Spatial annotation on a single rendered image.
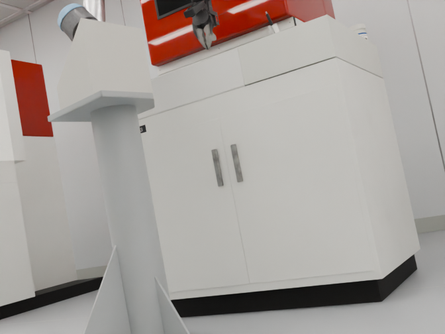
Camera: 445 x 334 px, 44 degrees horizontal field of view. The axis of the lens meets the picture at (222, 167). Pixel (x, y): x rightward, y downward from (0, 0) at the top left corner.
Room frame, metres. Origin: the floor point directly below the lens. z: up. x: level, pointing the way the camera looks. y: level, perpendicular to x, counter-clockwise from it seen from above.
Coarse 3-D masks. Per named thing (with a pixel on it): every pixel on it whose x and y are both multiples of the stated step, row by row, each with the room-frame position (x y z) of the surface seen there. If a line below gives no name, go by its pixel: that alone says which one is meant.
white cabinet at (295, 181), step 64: (320, 64) 1.81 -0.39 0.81; (192, 128) 2.08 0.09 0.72; (256, 128) 1.95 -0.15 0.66; (320, 128) 1.83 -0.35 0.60; (384, 128) 2.17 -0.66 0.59; (192, 192) 2.11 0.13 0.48; (256, 192) 1.97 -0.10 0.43; (320, 192) 1.85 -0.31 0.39; (384, 192) 1.99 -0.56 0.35; (192, 256) 2.14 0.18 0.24; (256, 256) 2.00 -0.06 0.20; (320, 256) 1.88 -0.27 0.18; (384, 256) 1.85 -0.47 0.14
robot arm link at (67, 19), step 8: (64, 8) 1.91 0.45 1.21; (72, 8) 1.90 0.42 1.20; (80, 8) 1.91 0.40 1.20; (64, 16) 1.90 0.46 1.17; (72, 16) 1.89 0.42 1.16; (80, 16) 1.88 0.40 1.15; (88, 16) 1.89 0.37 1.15; (64, 24) 1.91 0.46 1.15; (72, 24) 1.88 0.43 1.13; (72, 32) 1.88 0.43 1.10; (72, 40) 1.96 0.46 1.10
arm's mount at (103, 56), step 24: (96, 24) 1.79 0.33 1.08; (72, 48) 1.79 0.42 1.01; (96, 48) 1.78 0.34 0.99; (120, 48) 1.85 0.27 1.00; (144, 48) 1.94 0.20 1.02; (72, 72) 1.80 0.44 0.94; (96, 72) 1.76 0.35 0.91; (120, 72) 1.84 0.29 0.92; (144, 72) 1.93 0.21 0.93; (72, 96) 1.82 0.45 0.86
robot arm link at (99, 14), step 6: (84, 0) 2.14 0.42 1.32; (90, 0) 2.12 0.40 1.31; (96, 0) 2.12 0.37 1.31; (102, 0) 2.15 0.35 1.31; (84, 6) 2.13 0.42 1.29; (90, 6) 2.11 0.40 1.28; (96, 6) 2.11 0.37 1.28; (102, 6) 2.13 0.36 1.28; (90, 12) 2.09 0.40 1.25; (96, 12) 2.10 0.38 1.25; (102, 12) 2.12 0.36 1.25; (96, 18) 2.08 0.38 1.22; (102, 18) 2.10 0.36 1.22
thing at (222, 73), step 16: (208, 64) 2.03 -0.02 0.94; (224, 64) 1.99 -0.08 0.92; (240, 64) 1.96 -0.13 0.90; (160, 80) 2.14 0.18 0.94; (176, 80) 2.10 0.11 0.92; (192, 80) 2.07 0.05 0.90; (208, 80) 2.03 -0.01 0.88; (224, 80) 2.00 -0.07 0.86; (240, 80) 1.96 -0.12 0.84; (160, 96) 2.15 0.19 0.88; (176, 96) 2.11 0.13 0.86; (192, 96) 2.07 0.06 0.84; (208, 96) 2.04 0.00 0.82; (144, 112) 2.19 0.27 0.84
